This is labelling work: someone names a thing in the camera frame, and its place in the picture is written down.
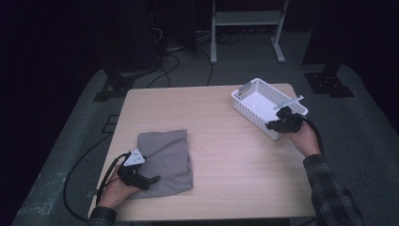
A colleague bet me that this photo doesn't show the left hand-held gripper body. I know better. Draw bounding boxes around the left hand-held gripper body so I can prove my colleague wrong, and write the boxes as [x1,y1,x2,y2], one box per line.
[116,147,152,191]

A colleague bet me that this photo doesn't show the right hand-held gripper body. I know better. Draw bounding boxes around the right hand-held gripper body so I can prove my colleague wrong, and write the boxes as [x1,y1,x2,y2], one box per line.
[273,94,305,134]

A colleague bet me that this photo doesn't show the grey shorts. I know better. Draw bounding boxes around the grey shorts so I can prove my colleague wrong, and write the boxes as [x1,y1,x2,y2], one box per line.
[128,129,194,201]

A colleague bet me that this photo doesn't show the white plastic basket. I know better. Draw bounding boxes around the white plastic basket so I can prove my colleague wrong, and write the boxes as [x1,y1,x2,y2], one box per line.
[231,77,310,141]

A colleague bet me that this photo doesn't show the person's left hand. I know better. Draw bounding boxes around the person's left hand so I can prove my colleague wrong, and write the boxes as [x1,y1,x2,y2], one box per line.
[96,165,141,209]

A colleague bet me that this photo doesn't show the person's right hand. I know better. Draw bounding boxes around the person's right hand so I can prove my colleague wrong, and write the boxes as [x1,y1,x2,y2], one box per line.
[281,121,323,158]

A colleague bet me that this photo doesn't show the black stand base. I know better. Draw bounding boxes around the black stand base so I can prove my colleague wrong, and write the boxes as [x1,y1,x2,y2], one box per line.
[93,67,136,103]
[303,62,356,99]

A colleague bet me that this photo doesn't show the white metal stand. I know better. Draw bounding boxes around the white metal stand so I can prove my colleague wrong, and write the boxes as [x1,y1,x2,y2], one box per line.
[210,0,290,65]

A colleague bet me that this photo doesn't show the dark equipment cabinet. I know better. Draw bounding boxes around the dark equipment cabinet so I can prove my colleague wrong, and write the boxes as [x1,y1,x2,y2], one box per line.
[103,0,165,73]

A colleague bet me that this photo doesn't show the left hand-held gripper black cable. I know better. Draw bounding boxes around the left hand-held gripper black cable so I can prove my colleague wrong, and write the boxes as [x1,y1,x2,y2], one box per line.
[95,152,132,205]

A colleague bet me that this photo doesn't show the hand-held gripper black cable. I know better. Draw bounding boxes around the hand-held gripper black cable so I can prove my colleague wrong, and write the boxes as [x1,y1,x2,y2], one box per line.
[300,115,325,154]
[95,152,132,205]

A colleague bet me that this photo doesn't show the right hand-held gripper black cable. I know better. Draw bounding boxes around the right hand-held gripper black cable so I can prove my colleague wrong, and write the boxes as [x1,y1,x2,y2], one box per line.
[300,115,325,154]

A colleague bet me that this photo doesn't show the black floor socket frame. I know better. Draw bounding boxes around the black floor socket frame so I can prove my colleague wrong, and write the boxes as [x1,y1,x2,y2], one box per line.
[102,114,120,135]

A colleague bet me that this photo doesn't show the long black floor cable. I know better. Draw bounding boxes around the long black floor cable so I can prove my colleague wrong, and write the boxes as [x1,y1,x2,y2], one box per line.
[62,133,113,222]

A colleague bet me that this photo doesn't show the bundle of floor cables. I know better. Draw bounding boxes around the bundle of floor cables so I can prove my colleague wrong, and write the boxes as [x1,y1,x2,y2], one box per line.
[196,28,248,45]

